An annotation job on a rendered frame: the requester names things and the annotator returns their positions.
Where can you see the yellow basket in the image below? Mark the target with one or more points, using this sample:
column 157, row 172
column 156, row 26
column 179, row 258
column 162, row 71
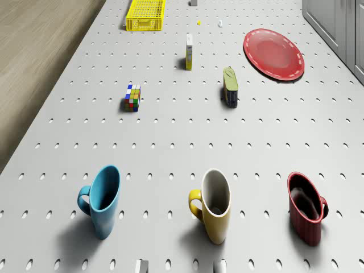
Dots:
column 144, row 25

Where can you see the flat-sided can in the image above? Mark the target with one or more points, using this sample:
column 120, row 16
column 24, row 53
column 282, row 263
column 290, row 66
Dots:
column 229, row 85

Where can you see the puzzle cube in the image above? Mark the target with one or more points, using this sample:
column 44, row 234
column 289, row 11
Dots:
column 132, row 98

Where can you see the white cabinet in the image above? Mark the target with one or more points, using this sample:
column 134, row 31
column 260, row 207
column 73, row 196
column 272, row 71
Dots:
column 327, row 20

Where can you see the red plate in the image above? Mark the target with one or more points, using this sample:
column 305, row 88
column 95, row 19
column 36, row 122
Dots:
column 273, row 54

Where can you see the yellow and white carton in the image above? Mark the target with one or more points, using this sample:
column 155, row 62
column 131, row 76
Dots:
column 189, row 55

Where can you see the blue mug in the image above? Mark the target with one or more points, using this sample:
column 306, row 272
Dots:
column 103, row 216

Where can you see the grey cube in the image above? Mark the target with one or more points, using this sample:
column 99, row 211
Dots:
column 193, row 2

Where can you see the yellow mug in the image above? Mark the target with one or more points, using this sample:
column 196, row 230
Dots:
column 216, row 227

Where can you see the red mug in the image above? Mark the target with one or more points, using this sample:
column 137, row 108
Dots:
column 307, row 230

